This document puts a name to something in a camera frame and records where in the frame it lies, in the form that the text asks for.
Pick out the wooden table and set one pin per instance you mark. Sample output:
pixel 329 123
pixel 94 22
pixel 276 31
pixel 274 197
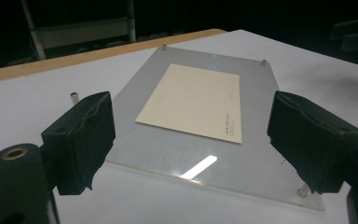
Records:
pixel 74 59

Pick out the grey metal stand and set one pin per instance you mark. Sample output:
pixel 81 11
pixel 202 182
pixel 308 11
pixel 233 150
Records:
pixel 80 32

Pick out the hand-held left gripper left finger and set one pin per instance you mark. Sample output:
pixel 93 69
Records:
pixel 80 140

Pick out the picture card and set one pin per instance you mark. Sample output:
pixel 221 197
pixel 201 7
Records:
pixel 195 102

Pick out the metal frame standoff pin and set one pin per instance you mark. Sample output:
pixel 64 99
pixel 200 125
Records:
pixel 301 191
pixel 164 47
pixel 74 99
pixel 263 62

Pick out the white board sheet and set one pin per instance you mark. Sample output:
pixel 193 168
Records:
pixel 167 202

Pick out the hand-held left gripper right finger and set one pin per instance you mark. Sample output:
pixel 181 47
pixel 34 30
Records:
pixel 310 140

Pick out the clear acrylic photo frame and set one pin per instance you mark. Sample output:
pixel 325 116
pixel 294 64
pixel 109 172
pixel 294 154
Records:
pixel 254 102

